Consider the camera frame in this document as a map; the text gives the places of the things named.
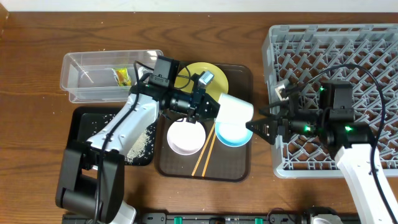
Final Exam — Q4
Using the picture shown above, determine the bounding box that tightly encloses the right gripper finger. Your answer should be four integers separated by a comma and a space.
246, 117, 278, 145
259, 101, 290, 117

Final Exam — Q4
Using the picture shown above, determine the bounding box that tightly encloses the pale green cup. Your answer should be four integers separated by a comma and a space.
215, 93, 254, 124

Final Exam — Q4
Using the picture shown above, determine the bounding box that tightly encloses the yellow plate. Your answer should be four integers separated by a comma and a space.
175, 62, 229, 101

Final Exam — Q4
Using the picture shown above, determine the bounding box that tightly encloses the pink bowl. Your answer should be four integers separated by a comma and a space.
167, 118, 206, 156

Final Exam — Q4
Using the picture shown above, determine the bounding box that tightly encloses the blue bowl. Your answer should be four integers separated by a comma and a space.
215, 123, 252, 147

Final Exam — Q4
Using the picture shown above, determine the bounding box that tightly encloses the wooden chopstick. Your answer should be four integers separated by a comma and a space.
191, 123, 215, 176
201, 133, 216, 177

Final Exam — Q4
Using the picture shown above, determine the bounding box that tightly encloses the pile of rice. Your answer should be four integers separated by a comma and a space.
125, 122, 157, 166

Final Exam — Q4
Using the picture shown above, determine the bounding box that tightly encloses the green snack wrapper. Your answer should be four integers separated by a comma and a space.
113, 68, 131, 86

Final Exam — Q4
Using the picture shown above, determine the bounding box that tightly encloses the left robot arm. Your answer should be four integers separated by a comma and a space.
55, 56, 220, 224

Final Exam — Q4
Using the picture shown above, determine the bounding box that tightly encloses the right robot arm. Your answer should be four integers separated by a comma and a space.
246, 80, 397, 223

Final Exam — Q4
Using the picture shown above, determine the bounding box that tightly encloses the grey dishwasher rack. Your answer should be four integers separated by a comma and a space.
262, 24, 397, 177

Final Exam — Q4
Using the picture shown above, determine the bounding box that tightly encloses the dark brown serving tray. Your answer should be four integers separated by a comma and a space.
154, 63, 252, 182

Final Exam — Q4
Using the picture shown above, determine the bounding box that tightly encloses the black plastic tray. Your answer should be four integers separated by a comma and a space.
65, 106, 158, 167

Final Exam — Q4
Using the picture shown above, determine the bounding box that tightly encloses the clear plastic bin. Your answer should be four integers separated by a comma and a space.
60, 50, 163, 103

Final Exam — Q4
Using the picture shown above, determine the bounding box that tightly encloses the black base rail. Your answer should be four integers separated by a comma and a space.
61, 207, 361, 224

